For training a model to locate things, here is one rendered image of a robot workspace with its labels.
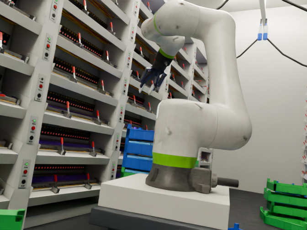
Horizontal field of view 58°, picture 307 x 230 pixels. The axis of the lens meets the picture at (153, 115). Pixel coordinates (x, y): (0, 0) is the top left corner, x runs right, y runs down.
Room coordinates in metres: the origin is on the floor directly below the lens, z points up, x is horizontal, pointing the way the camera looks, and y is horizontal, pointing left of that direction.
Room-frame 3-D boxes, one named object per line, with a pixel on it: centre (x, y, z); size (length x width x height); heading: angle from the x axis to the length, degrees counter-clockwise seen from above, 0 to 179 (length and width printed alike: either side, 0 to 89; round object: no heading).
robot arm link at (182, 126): (0.80, -0.09, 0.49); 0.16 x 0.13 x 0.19; 104
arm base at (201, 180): (0.79, -0.13, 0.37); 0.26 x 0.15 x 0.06; 85
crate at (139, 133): (1.59, -0.03, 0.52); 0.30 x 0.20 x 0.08; 72
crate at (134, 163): (1.59, -0.03, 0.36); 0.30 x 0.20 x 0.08; 72
